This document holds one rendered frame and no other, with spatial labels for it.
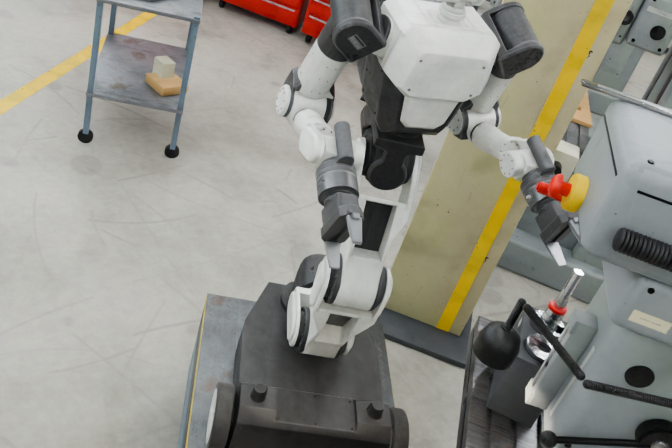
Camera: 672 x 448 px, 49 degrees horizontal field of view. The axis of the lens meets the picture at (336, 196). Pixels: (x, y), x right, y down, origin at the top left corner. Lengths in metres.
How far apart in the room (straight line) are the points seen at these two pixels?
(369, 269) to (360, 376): 0.55
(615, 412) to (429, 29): 0.87
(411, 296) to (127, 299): 1.27
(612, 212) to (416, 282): 2.43
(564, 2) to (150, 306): 2.04
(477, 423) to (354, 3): 1.03
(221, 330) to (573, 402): 1.58
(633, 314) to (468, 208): 2.08
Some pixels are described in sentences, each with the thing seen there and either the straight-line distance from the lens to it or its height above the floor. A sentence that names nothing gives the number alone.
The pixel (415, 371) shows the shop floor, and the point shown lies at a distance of 3.38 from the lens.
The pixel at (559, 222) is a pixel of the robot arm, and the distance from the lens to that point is 1.77.
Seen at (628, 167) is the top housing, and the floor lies 1.88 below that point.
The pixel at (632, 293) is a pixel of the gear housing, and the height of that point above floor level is 1.70.
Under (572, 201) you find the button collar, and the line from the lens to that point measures 1.18.
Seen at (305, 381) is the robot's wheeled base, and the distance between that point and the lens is 2.35.
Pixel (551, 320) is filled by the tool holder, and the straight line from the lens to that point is 1.93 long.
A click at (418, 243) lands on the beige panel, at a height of 0.44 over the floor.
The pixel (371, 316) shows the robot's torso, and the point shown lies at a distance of 2.10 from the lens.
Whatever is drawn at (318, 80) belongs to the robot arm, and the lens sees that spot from 1.76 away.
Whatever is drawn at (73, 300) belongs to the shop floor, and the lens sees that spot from 3.27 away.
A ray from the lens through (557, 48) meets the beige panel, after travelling 2.92.
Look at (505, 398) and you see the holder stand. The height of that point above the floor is 1.02.
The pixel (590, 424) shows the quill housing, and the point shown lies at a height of 1.42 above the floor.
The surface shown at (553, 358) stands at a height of 1.46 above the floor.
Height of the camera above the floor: 2.26
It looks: 32 degrees down
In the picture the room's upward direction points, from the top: 19 degrees clockwise
